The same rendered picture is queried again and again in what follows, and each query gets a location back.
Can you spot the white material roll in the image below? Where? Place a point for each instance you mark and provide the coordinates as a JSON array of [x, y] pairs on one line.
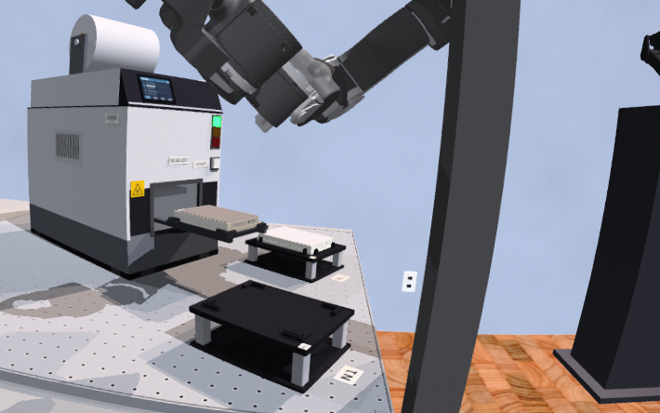
[[112, 44]]

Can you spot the white label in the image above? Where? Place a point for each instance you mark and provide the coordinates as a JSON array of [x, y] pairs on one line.
[[348, 374], [340, 277]]

